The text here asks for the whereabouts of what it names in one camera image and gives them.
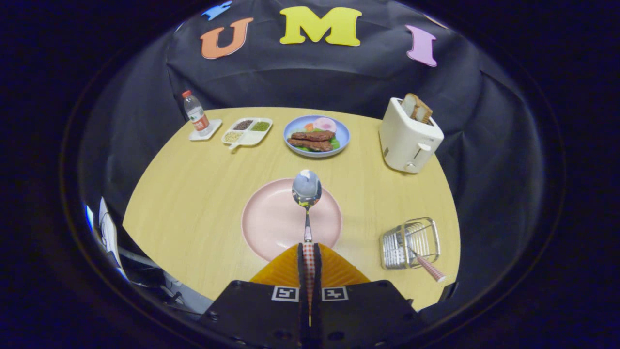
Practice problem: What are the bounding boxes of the white divided grain tray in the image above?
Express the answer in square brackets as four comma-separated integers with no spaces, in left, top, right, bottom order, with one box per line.
[221,117,274,152]

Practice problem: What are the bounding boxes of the white toaster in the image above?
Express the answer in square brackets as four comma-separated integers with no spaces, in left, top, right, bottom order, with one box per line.
[379,98,445,174]

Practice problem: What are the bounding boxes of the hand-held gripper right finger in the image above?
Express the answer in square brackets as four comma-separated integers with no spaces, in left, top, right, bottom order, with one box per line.
[310,242,420,349]

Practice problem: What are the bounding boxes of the fork with checked handle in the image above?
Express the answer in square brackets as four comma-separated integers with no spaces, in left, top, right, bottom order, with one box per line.
[408,246,446,283]

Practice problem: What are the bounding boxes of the spoon with checked handle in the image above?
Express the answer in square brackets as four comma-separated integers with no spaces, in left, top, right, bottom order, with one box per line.
[292,170,322,326]

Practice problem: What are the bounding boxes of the white square coaster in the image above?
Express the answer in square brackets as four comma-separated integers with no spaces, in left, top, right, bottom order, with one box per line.
[188,119,223,141]

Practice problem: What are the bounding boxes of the toasted bread slice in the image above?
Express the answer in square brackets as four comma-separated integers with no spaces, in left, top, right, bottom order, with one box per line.
[401,93,421,120]
[415,99,434,125]

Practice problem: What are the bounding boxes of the brown meat strip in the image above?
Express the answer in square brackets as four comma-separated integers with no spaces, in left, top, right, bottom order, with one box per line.
[291,130,336,142]
[287,138,332,152]

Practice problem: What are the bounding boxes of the white papers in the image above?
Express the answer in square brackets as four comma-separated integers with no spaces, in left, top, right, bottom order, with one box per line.
[97,196,129,279]

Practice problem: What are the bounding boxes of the blue food plate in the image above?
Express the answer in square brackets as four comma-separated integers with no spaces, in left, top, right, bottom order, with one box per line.
[283,115,350,158]

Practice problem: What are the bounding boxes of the clear plastic water bottle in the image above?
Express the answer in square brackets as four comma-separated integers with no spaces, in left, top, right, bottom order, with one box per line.
[182,90,212,135]

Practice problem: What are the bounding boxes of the pink round plate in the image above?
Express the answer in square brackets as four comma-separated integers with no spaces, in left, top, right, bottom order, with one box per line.
[241,178,343,262]

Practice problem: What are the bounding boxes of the metal wire cutlery basket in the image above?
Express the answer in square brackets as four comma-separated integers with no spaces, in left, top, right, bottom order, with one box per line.
[380,217,441,270]

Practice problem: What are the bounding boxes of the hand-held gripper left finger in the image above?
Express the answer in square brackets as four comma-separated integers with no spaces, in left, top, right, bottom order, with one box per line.
[199,242,310,349]

